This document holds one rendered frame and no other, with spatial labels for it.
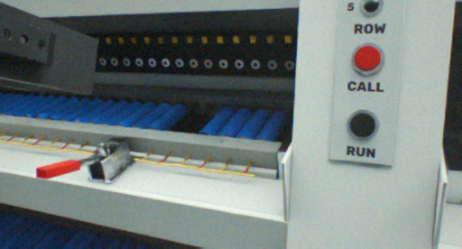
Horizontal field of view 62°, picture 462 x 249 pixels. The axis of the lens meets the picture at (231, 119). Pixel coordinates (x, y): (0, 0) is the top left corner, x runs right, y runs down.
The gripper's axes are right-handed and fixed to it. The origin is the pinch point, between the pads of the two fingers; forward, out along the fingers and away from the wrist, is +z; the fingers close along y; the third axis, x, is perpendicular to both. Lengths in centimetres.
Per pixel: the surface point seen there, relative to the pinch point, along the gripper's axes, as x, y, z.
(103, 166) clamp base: 6.7, 6.6, 15.1
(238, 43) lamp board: -8.0, 0.3, 28.3
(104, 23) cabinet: -12.2, 23.9, 31.9
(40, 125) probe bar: 3.8, 19.3, 19.0
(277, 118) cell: 0.6, -6.0, 25.7
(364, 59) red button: -2.8, -15.0, 13.1
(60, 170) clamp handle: 7.0, 6.9, 10.6
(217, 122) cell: 1.5, 0.0, 24.2
